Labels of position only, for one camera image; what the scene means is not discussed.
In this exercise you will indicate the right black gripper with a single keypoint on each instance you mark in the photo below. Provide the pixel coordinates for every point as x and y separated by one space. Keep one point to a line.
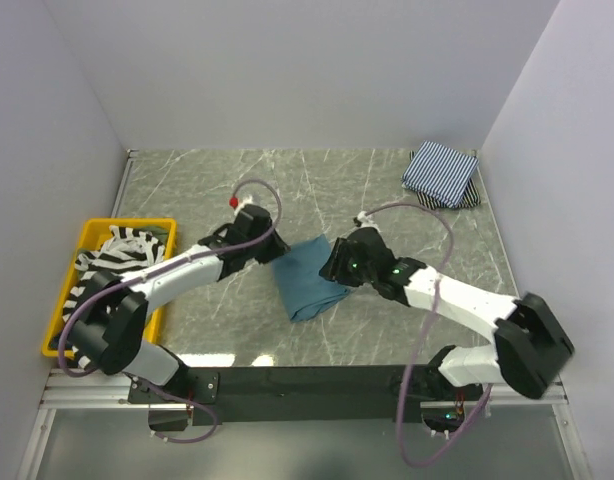
334 268

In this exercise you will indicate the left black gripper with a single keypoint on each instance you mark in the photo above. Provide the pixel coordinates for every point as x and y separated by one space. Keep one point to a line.
279 246

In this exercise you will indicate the teal ribbed tank top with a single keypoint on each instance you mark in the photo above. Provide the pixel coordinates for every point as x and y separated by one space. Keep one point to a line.
303 292

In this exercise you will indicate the black white striped garment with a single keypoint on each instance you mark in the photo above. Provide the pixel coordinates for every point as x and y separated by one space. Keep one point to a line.
123 252

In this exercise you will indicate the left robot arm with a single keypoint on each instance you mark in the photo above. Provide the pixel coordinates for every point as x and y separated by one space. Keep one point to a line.
108 324

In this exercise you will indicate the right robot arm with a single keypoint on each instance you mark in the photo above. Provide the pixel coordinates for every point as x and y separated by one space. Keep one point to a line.
526 346

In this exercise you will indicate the blue white striped folded garment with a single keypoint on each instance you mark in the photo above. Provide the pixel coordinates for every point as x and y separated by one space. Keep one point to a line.
439 171

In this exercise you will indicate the dark striped folded garment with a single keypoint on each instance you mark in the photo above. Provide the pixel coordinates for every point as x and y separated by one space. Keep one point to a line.
471 198

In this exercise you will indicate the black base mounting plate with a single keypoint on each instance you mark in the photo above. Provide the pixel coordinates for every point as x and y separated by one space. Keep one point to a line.
250 394

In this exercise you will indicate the yellow plastic bin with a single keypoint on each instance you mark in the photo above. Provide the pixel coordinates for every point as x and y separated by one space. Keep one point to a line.
93 234

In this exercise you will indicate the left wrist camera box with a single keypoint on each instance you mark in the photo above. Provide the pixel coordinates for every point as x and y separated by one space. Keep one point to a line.
238 203

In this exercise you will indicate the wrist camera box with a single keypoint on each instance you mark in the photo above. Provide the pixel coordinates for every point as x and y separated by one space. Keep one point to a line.
238 203
363 220

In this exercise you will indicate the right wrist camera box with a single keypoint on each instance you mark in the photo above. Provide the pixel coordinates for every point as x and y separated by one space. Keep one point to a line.
363 220

